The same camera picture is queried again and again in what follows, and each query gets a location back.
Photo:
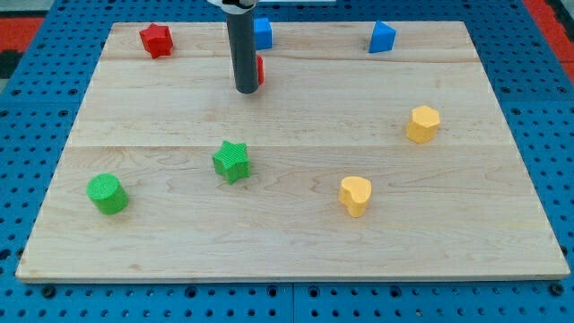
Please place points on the red star block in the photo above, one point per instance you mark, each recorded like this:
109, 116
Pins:
157, 40

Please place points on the yellow heart block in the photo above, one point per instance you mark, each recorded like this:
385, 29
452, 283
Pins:
354, 194

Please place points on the blue cube block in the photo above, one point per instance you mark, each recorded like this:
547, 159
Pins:
263, 33

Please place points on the blue triangle block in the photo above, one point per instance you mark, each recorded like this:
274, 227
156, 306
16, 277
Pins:
382, 38

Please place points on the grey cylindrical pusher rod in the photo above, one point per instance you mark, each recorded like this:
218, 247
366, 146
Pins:
240, 25

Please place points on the yellow hexagon block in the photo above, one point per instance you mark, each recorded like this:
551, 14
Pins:
423, 124

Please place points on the red circle block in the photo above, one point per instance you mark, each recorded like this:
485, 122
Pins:
260, 70

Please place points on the green cylinder block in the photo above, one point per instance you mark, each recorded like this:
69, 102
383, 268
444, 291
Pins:
107, 193

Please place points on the light wooden board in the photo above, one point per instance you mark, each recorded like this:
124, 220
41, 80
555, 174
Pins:
460, 207

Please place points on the green star block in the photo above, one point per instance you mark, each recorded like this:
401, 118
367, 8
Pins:
232, 161

